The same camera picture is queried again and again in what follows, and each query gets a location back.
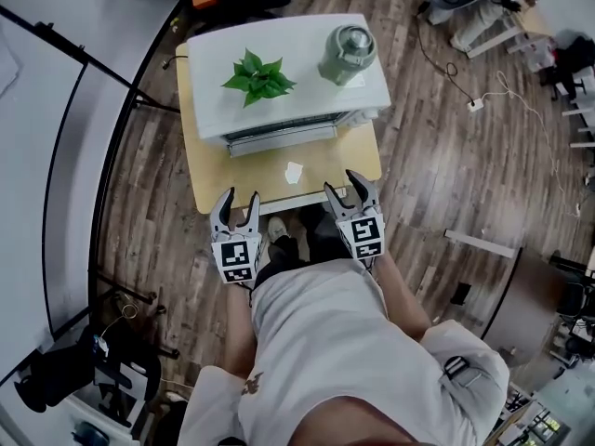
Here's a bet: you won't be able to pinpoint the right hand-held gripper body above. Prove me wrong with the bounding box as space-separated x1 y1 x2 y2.
335 203 387 262

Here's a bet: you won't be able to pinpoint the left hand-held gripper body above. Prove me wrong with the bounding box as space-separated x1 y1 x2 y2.
209 230 263 285

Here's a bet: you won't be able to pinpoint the person's right forearm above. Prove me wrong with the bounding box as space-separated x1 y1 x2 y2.
373 252 432 344

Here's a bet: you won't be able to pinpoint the person's left forearm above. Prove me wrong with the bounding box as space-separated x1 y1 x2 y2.
225 280 260 381

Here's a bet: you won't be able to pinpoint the white oven housing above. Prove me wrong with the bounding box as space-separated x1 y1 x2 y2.
185 12 393 148

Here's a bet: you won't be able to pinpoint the person's white shoe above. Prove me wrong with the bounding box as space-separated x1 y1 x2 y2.
266 216 293 251

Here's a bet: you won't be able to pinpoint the person's black trousers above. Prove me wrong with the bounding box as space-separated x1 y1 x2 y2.
254 203 355 288

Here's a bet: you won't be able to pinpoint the light wooden table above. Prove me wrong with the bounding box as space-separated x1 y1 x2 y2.
175 42 384 216

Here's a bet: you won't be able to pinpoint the person's white shirt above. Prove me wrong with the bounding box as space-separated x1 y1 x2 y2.
178 256 511 446

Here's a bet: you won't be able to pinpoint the green plant in white pot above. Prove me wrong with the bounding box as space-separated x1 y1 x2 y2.
220 47 298 110

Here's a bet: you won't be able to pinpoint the green shaker bottle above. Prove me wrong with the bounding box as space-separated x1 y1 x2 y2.
316 23 379 88

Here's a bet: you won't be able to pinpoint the brown desk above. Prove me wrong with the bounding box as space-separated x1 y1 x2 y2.
443 228 595 367

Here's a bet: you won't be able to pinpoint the black framed whiteboard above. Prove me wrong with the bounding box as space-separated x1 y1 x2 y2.
0 5 182 386

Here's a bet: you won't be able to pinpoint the black bag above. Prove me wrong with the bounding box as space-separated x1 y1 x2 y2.
13 326 165 427

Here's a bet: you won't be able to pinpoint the cluster of clear water jugs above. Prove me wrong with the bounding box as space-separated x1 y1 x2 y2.
523 39 560 74

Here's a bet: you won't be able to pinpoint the white table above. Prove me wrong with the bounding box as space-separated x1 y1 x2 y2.
466 0 560 60

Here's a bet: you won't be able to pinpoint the black cable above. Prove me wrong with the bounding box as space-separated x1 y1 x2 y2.
415 0 476 105

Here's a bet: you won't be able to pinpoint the white cable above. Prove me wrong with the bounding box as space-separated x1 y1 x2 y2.
480 69 583 218

